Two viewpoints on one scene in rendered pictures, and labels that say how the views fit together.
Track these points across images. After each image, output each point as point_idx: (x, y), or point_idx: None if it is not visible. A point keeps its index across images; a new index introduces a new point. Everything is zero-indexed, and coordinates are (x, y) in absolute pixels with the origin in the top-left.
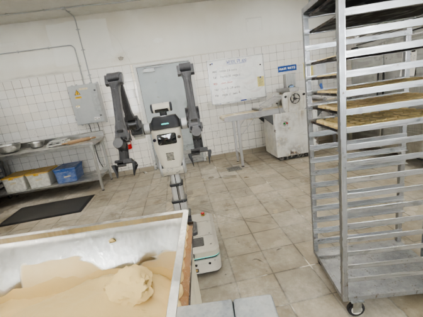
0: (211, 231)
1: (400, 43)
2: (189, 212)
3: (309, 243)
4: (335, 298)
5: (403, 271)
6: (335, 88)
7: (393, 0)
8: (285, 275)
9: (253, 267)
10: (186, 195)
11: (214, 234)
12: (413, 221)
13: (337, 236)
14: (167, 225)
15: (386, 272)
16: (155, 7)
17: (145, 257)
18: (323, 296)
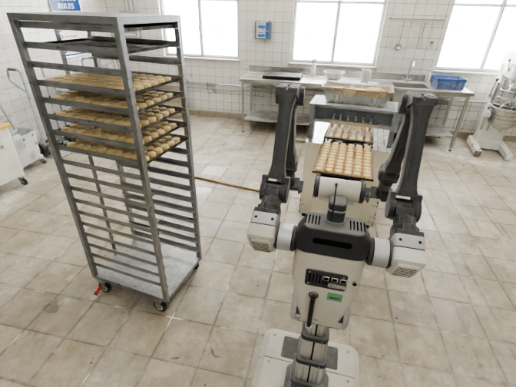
0: (263, 365)
1: (140, 71)
2: (295, 362)
3: (135, 346)
4: (191, 281)
5: (142, 253)
6: (112, 125)
7: (140, 39)
8: (204, 318)
9: (226, 344)
10: (297, 348)
11: (261, 358)
12: (0, 315)
13: (146, 279)
14: (324, 87)
15: (151, 257)
16: None
17: (327, 90)
18: (197, 286)
